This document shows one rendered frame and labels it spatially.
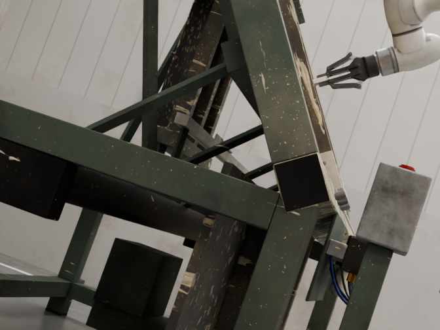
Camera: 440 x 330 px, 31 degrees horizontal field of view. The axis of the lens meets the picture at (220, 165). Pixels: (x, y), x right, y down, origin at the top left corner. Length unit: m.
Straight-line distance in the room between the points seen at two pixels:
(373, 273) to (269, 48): 0.57
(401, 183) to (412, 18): 0.92
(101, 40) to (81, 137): 4.25
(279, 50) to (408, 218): 0.49
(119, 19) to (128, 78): 0.46
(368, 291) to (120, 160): 0.65
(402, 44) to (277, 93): 0.86
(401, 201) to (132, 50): 4.49
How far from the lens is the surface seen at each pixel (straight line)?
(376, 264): 1.83
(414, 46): 2.64
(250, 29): 1.92
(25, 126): 2.03
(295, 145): 1.84
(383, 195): 1.81
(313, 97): 2.59
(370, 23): 6.06
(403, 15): 2.62
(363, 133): 5.87
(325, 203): 1.82
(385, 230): 1.80
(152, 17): 3.08
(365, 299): 1.83
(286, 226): 1.82
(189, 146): 3.67
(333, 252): 2.08
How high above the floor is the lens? 0.65
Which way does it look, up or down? 5 degrees up
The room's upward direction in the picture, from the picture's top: 20 degrees clockwise
